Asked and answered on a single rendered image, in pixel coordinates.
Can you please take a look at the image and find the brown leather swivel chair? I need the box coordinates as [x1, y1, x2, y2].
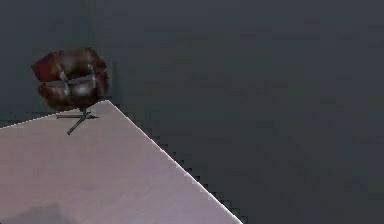
[31, 47, 111, 136]

